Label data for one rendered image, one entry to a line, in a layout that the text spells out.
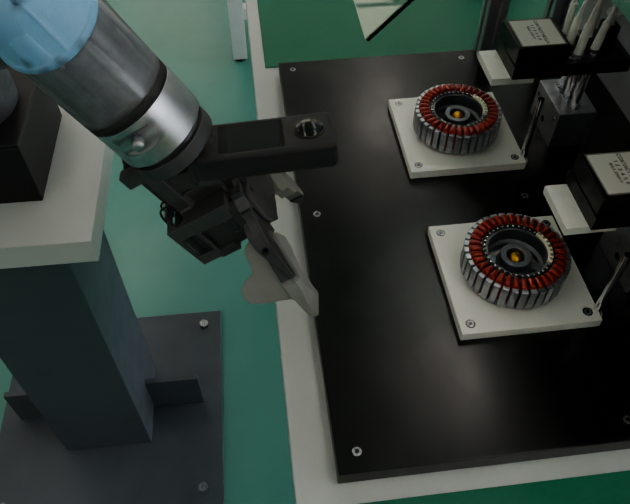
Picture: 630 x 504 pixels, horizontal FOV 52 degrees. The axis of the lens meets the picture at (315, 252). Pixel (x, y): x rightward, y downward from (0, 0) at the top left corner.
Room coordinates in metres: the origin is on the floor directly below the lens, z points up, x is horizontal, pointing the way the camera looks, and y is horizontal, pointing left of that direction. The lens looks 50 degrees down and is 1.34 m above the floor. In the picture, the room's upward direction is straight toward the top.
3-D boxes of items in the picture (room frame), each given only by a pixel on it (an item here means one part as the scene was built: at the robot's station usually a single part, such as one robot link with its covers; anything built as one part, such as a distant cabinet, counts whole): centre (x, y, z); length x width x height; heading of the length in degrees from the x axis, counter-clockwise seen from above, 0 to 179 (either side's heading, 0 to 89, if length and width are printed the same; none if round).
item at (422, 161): (0.68, -0.19, 0.78); 0.15 x 0.15 x 0.01; 7
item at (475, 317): (0.44, -0.22, 0.78); 0.15 x 0.15 x 0.01; 7
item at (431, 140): (0.68, -0.19, 0.80); 0.11 x 0.11 x 0.04
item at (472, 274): (0.44, -0.22, 0.80); 0.11 x 0.11 x 0.04
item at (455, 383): (0.56, -0.22, 0.76); 0.64 x 0.47 x 0.02; 7
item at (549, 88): (0.70, -0.33, 0.80); 0.08 x 0.05 x 0.06; 7
